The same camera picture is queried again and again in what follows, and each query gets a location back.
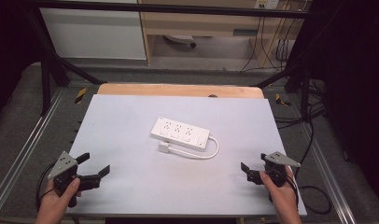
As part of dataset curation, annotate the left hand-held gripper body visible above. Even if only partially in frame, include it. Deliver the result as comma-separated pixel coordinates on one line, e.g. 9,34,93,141
47,150,102,209

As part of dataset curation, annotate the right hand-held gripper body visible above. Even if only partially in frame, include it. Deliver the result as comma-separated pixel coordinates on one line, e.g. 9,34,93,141
246,151,302,203

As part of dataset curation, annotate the person's right hand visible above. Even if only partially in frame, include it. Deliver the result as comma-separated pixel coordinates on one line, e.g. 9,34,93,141
259,165,300,216

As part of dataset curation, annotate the person's left hand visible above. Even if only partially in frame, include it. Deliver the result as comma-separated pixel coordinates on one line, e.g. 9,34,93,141
35,177,83,222

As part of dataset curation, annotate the white table mat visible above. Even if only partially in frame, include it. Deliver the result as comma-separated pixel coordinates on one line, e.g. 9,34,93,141
65,94,308,217

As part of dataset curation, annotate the yellow black tape marker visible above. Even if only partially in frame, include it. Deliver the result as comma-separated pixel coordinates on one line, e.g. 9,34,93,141
74,87,88,105
274,92,292,107

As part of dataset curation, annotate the white power strip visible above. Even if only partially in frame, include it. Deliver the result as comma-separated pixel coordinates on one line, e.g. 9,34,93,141
149,116,211,152

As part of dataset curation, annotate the black curtain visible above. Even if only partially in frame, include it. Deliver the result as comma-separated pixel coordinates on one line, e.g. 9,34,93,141
302,0,379,204
0,0,43,120

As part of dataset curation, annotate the white cabinet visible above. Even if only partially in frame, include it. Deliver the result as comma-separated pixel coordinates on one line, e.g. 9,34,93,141
39,7,147,61

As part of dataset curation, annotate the office chair base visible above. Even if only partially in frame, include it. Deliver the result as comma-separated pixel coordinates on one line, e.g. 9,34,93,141
163,34,198,49

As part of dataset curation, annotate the light wooden desk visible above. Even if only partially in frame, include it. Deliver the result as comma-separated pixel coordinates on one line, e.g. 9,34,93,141
137,0,307,67

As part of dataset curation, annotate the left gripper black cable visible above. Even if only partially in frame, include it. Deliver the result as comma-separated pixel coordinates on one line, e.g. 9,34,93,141
35,162,56,212

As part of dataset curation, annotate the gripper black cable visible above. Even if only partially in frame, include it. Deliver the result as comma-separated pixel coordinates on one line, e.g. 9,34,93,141
284,119,333,216
35,162,56,212

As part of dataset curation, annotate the white power strip cable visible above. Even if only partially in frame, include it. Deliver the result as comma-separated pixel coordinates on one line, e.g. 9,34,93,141
167,135,220,161

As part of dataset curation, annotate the metal floor rail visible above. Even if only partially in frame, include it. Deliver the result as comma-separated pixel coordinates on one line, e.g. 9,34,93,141
297,123,358,224
0,88,66,207

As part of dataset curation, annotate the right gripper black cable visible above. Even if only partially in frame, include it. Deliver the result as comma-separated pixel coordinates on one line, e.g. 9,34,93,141
284,119,333,216

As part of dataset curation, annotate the black floor cables bundle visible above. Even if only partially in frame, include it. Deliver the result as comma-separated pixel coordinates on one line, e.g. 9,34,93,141
273,77,328,131

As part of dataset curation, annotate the hanging black cables bundle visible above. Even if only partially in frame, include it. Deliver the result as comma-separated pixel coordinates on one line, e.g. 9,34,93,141
239,8,305,73

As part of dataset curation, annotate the white wall socket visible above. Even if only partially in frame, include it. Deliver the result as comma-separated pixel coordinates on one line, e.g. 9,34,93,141
254,0,281,10

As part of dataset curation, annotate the black metal frame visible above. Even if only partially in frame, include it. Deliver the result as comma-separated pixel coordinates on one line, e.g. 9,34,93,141
22,0,316,122

